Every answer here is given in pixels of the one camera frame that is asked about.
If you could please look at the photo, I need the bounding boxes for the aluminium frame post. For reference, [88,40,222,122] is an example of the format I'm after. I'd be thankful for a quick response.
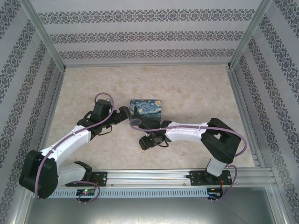
[227,0,274,70]
[21,0,67,70]

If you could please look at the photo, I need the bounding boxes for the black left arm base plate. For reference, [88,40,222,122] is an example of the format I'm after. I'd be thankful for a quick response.
[65,171,108,187]

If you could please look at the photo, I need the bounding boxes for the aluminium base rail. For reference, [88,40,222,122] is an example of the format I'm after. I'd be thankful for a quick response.
[56,167,274,188]

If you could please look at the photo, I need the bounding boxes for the thin black left gripper cable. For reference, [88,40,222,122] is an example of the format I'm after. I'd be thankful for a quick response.
[97,125,113,137]

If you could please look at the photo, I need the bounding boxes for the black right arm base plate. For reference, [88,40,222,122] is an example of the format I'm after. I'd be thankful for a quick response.
[189,169,232,187]

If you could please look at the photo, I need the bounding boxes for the starry night print tin box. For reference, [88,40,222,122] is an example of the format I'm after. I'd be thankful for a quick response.
[129,98,164,122]

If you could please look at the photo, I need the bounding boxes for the slotted grey cable duct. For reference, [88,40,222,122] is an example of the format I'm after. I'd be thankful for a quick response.
[50,188,208,198]

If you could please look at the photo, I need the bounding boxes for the aluminium side rail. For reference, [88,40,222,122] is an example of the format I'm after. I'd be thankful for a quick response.
[32,70,67,171]
[228,69,266,168]

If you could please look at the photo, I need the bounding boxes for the left small circuit board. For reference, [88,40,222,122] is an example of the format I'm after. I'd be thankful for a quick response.
[77,189,97,197]

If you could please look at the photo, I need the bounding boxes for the grey metal shelf sheet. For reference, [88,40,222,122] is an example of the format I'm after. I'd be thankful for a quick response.
[14,186,288,224]

